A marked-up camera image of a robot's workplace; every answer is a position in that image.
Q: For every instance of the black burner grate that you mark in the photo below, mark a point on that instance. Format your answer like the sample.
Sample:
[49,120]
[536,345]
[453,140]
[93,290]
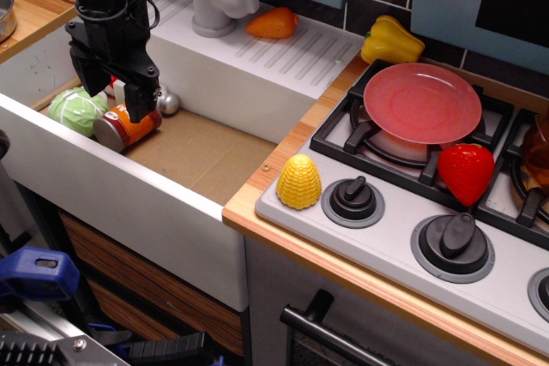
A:
[512,203]
[350,138]

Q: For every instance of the pink plastic plate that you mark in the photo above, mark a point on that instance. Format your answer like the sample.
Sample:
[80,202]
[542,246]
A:
[422,103]

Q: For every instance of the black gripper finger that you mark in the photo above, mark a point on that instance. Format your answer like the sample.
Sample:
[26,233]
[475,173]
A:
[89,70]
[139,101]

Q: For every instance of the orange toy carrot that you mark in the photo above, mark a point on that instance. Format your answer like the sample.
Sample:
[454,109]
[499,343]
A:
[277,23]

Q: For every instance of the orange toy soup can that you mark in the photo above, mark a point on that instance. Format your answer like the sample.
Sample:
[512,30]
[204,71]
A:
[115,130]

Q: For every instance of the silver metal pot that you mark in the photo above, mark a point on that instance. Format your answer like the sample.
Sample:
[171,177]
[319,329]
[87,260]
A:
[8,22]

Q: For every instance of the yellow toy corn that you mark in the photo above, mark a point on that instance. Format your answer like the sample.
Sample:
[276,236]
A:
[299,185]

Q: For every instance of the right black stove knob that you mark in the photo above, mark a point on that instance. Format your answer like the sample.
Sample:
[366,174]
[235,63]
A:
[538,293]

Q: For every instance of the black oven door handle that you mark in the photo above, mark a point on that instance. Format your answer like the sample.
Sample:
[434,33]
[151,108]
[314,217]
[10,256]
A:
[309,322]

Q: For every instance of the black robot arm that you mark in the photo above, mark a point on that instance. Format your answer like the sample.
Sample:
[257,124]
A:
[110,41]

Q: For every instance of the green toy cabbage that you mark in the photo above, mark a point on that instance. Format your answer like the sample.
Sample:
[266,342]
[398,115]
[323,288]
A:
[77,110]

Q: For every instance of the red toy strawberry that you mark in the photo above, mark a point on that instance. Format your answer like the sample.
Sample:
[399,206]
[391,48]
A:
[466,170]

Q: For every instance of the middle black stove knob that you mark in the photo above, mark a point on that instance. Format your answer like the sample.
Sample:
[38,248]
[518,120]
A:
[453,248]

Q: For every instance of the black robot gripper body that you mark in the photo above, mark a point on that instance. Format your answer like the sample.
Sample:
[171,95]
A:
[116,32]

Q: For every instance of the left black stove knob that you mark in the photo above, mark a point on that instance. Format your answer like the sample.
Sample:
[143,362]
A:
[353,203]

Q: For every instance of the white salt shaker bottle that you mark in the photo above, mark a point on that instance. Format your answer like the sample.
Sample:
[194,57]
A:
[167,103]

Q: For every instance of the white toy sink basin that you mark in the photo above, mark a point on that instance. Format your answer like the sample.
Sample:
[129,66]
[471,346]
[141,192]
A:
[163,198]

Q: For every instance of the grey stove top panel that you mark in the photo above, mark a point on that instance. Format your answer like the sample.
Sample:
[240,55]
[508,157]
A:
[499,301]

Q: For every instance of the red white toy mushroom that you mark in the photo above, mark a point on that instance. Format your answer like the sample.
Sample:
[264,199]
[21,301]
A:
[109,89]

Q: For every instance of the blue clamp handle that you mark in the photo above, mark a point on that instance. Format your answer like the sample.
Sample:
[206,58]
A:
[39,275]

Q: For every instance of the black stove knob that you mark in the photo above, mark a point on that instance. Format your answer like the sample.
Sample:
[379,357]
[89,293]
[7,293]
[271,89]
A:
[538,293]
[353,203]
[453,248]

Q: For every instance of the amber glass pot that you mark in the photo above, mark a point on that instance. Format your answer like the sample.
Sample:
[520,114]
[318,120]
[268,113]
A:
[535,151]

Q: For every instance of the right black burner grate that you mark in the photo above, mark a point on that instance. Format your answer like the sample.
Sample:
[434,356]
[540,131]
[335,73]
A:
[512,203]

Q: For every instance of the left black burner grate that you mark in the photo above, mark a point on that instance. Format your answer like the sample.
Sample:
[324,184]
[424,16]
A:
[350,138]

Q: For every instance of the yellow toy bell pepper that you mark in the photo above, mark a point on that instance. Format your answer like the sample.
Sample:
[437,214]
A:
[390,41]

